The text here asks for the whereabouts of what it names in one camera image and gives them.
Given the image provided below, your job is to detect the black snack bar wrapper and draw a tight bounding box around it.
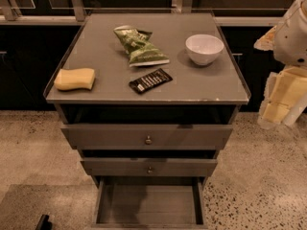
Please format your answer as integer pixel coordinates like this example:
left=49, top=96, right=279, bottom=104
left=129, top=68, right=173, bottom=94

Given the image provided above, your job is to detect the grey bottom drawer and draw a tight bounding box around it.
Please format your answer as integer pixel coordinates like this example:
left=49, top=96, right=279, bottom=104
left=92, top=177, right=208, bottom=230

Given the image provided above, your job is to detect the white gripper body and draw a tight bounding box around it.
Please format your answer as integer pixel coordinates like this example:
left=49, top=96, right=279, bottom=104
left=257, top=72, right=277, bottom=128

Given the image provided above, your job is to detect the black object on floor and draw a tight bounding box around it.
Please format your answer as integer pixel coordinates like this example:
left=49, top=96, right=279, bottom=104
left=35, top=215, right=52, bottom=230

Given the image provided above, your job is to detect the metal railing frame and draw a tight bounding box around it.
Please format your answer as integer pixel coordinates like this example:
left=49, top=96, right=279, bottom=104
left=0, top=0, right=295, bottom=26

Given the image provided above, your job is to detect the grey drawer cabinet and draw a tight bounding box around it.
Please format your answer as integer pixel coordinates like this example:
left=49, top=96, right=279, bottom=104
left=44, top=13, right=250, bottom=185

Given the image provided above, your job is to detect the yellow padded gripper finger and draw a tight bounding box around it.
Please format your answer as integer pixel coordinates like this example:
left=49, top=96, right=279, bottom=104
left=263, top=66, right=307, bottom=124

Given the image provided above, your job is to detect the green jalapeno chip bag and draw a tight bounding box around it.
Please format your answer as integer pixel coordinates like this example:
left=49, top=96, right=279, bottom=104
left=113, top=25, right=170, bottom=67

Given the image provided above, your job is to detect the grey top drawer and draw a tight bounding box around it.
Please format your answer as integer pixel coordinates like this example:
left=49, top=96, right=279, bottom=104
left=61, top=124, right=232, bottom=150

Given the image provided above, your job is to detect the grey middle drawer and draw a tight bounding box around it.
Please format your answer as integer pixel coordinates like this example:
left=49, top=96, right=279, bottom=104
left=81, top=158, right=217, bottom=177

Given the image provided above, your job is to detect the grey drawer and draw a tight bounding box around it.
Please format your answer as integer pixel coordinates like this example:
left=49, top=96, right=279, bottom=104
left=81, top=158, right=217, bottom=177
left=61, top=124, right=232, bottom=150
left=92, top=177, right=208, bottom=230

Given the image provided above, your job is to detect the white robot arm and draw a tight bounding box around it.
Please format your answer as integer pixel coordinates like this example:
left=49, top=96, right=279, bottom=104
left=254, top=0, right=307, bottom=129

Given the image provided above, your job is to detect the white ceramic bowl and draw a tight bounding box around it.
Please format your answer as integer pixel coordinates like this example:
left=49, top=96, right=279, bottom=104
left=185, top=34, right=224, bottom=65

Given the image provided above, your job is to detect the yellow sponge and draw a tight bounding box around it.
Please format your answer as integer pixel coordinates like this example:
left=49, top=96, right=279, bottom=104
left=54, top=68, right=95, bottom=91

